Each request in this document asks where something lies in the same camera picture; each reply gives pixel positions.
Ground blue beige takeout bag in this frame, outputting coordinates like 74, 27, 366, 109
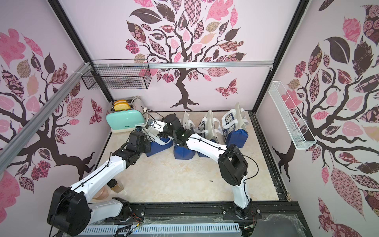
222, 103, 249, 148
144, 120, 173, 157
173, 112, 195, 160
195, 110, 222, 152

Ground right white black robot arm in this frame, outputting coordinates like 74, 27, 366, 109
160, 114, 253, 220

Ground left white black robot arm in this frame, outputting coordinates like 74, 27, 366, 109
47, 131, 151, 236

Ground mint green toaster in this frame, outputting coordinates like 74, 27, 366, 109
106, 97, 146, 133

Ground yellow toast slice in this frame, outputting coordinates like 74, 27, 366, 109
114, 102, 131, 111

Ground orange toast slice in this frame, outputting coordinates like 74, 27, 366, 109
113, 99, 128, 106

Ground pink translucent bowl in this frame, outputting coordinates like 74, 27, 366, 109
93, 185, 111, 200

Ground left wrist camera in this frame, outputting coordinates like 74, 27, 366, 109
135, 126, 143, 132

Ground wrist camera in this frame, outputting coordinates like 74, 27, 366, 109
135, 126, 143, 132
146, 119, 159, 128

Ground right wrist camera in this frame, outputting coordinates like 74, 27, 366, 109
146, 119, 159, 128

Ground black wire wall basket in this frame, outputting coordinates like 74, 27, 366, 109
82, 58, 152, 90

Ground aluminium rail left wall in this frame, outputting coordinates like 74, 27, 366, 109
1, 62, 89, 172

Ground aluminium rail wall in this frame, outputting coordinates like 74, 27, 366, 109
1, 62, 89, 172
94, 61, 274, 69

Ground aluminium rail back wall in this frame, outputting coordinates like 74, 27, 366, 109
94, 61, 274, 69

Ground white slotted cable duct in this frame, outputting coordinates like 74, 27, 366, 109
79, 223, 240, 237

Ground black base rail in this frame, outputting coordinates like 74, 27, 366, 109
59, 201, 306, 229

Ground white wire wall basket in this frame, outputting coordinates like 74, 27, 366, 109
268, 81, 316, 150

